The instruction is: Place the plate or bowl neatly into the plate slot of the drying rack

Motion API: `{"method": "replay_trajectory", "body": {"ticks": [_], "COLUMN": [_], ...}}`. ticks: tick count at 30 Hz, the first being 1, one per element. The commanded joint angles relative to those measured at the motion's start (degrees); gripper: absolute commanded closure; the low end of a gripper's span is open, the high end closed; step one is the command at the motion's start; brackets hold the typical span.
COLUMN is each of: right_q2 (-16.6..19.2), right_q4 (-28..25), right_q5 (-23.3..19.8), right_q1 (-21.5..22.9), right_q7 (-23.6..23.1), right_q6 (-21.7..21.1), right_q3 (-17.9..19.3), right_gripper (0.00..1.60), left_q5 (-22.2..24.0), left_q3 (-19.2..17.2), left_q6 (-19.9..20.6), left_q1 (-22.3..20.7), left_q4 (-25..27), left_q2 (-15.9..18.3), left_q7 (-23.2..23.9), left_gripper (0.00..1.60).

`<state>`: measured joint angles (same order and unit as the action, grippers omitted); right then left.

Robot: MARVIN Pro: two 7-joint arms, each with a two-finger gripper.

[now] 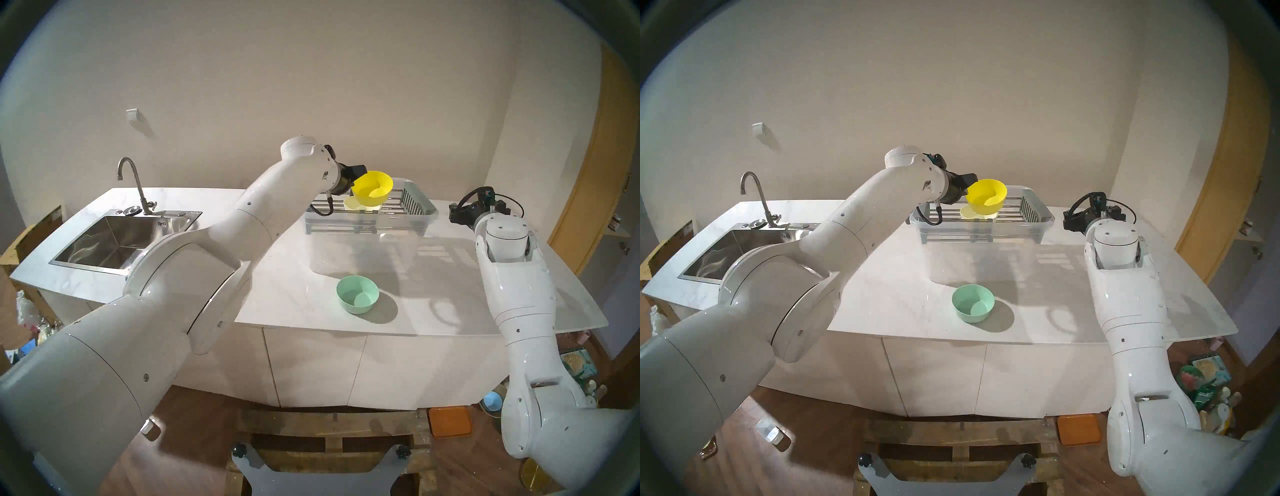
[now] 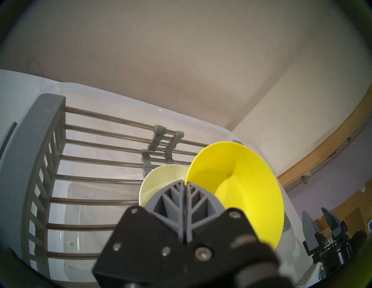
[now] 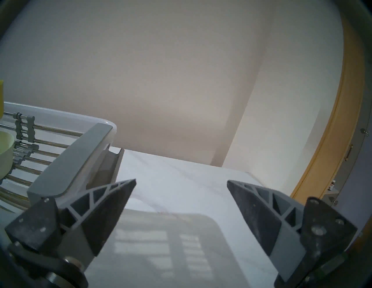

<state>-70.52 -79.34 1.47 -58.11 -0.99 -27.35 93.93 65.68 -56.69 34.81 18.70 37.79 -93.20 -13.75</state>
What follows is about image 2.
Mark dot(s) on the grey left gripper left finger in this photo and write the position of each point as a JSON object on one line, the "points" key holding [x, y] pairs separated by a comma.
{"points": [[151, 238]]}

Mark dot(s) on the cream white plastic bowl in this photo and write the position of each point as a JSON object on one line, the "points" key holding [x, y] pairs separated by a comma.
{"points": [[162, 183]]}

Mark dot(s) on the grey dish drying rack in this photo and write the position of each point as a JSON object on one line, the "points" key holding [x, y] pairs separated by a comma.
{"points": [[29, 162]]}

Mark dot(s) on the yellow plastic bowl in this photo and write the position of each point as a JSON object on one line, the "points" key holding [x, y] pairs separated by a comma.
{"points": [[247, 180]]}

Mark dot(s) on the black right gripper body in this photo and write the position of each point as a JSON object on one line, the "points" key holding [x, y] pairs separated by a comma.
{"points": [[340, 252]]}

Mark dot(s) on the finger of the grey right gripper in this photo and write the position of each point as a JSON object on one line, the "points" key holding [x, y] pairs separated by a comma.
{"points": [[335, 226], [312, 235]]}

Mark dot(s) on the clear plastic storage box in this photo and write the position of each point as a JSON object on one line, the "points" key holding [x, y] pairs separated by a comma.
{"points": [[101, 95]]}

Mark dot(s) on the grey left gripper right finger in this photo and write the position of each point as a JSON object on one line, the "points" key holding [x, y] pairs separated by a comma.
{"points": [[221, 238]]}

